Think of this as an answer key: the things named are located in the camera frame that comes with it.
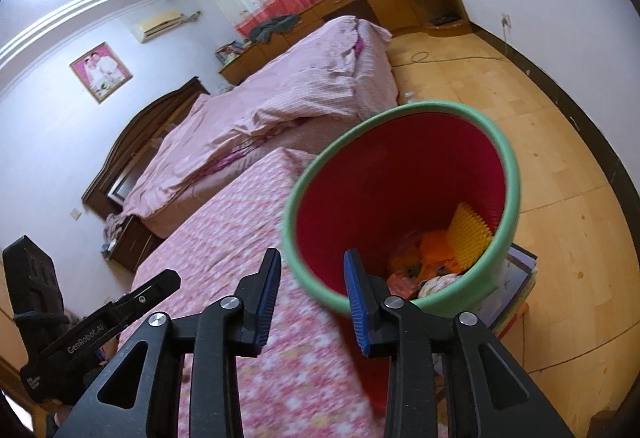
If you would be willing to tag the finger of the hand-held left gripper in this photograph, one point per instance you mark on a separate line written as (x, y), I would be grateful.
(150, 290)

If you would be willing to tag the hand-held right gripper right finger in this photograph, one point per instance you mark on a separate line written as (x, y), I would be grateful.
(356, 303)

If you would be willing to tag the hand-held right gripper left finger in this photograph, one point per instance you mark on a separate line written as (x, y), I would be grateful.
(267, 298)

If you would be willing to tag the orange snack wrapper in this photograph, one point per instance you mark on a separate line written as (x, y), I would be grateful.
(404, 287)

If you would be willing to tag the white wrapper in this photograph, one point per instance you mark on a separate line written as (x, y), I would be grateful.
(436, 287)

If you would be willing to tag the red bin with green rim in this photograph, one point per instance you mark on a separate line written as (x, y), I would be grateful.
(375, 178)

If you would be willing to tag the yellow bumpy pad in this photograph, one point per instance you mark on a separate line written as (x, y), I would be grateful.
(470, 238)

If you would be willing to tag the dark wooden nightstand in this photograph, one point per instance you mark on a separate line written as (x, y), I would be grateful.
(137, 243)

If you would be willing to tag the brown wooden furniture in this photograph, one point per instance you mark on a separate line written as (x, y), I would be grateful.
(10, 333)

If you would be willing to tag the crumpled pink clothes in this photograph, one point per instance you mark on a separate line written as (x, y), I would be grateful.
(115, 228)

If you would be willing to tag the pink floral bedsheet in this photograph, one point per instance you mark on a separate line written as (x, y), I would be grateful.
(225, 228)

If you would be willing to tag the dark wooden headboard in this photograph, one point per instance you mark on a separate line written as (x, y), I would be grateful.
(142, 122)

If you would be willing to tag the pink striped duvet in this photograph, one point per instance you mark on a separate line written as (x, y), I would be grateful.
(280, 87)

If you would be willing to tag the row of books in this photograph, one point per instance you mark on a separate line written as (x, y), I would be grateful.
(231, 51)

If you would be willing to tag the dark grey clothes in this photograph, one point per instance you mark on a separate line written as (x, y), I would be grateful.
(272, 27)

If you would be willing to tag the flat black device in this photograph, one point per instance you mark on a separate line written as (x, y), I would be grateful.
(446, 19)

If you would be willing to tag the white wall switch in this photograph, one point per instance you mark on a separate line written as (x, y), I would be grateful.
(75, 214)

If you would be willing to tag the framed wall photo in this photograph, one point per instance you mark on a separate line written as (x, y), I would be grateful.
(101, 72)

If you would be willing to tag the wall air conditioner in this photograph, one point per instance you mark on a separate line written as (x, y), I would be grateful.
(157, 26)

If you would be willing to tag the white wall socket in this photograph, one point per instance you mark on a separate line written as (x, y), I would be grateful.
(506, 21)

